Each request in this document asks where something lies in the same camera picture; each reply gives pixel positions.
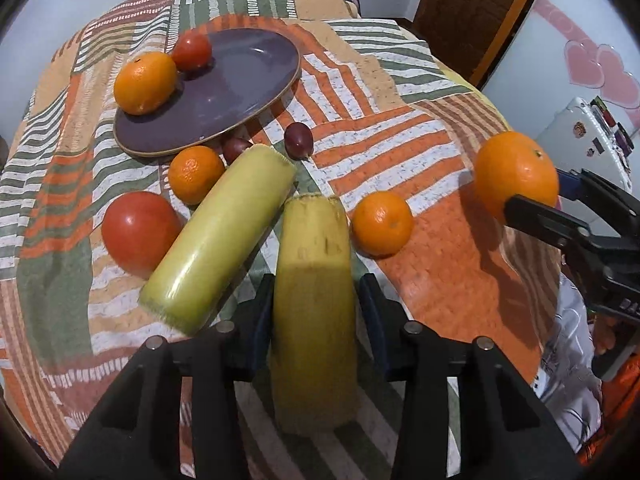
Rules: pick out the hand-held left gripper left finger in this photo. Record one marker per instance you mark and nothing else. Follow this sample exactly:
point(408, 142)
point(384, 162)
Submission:
point(261, 320)

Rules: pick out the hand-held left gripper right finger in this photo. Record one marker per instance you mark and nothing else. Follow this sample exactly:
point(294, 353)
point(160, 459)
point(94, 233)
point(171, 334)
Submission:
point(371, 317)

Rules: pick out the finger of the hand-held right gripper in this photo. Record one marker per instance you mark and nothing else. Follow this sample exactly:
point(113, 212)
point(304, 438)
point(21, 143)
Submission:
point(545, 221)
point(569, 185)

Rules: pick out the yellow zucchini piece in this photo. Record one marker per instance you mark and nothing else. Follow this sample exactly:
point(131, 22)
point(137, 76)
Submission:
point(312, 310)

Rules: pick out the large orange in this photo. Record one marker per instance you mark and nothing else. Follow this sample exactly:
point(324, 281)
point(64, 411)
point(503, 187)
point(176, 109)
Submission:
point(512, 172)
point(145, 82)

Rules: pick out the white refrigerator with magnets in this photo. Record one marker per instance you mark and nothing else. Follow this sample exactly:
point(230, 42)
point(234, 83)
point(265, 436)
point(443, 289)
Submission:
point(580, 132)

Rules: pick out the striped patchwork tablecloth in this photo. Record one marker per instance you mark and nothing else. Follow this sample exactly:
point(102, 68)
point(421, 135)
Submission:
point(440, 270)

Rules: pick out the pale green zucchini piece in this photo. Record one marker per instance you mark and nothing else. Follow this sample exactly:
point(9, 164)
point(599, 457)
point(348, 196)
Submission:
point(220, 240)

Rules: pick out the small tangerine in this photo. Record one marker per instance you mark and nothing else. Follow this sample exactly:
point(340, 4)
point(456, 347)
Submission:
point(195, 174)
point(382, 223)

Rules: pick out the person's white patterned clothing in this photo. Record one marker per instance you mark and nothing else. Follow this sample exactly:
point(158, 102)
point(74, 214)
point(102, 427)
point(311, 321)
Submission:
point(570, 370)

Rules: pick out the orange cloth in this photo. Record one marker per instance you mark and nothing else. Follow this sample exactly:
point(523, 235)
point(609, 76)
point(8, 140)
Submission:
point(617, 400)

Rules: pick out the large red tomato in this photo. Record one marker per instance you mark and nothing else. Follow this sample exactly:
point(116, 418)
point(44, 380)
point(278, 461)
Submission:
point(139, 232)

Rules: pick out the dark red plum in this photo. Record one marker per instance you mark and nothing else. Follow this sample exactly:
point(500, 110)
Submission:
point(234, 147)
point(298, 140)

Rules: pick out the brown wooden door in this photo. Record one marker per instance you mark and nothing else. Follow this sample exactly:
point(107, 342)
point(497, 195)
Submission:
point(475, 10)

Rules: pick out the purple plate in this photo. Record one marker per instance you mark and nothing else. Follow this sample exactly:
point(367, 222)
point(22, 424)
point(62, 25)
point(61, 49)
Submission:
point(235, 90)

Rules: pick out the small red tomato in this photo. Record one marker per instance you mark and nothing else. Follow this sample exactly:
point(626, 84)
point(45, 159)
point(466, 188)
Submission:
point(191, 51)

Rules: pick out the pink heart wall decoration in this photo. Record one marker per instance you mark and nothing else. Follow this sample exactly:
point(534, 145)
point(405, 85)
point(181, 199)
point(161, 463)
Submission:
point(600, 67)

